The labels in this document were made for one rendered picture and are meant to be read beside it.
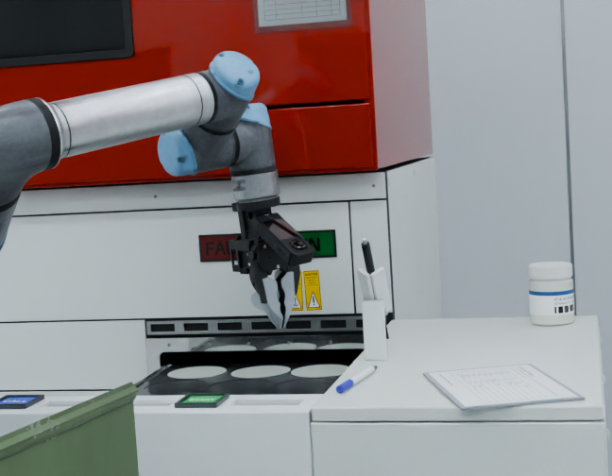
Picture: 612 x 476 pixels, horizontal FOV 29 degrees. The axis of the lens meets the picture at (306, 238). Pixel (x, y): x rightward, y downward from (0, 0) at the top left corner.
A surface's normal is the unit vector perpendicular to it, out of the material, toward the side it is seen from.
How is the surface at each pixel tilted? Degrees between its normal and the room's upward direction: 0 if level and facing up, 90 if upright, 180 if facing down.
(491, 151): 90
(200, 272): 90
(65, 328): 90
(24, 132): 80
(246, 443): 90
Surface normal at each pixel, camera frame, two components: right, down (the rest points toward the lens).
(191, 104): 0.68, 0.11
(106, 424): 0.92, -0.02
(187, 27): -0.23, 0.11
